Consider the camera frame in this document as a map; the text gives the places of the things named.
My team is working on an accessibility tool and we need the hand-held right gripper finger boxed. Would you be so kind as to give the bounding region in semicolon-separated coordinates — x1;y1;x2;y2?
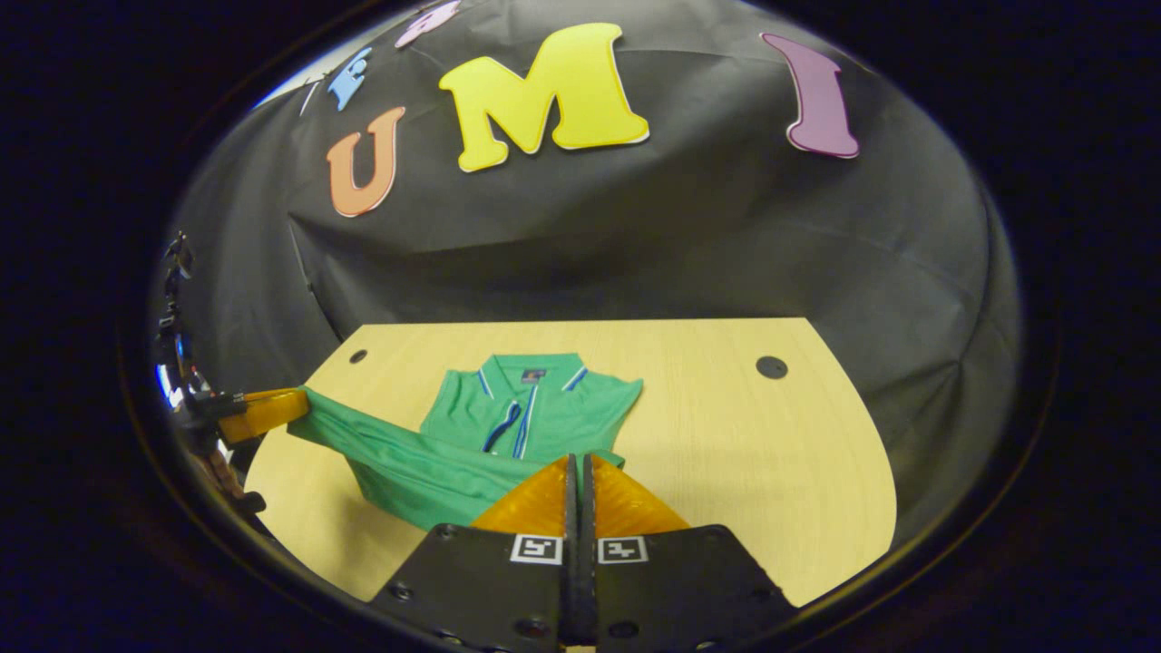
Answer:
366;453;581;653
579;453;801;653

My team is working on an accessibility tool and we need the green T-shirt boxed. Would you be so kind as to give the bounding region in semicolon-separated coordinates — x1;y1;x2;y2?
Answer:
287;352;645;531

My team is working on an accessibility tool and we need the black backdrop cloth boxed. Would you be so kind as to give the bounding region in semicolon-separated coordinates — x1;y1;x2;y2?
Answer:
154;0;1021;545

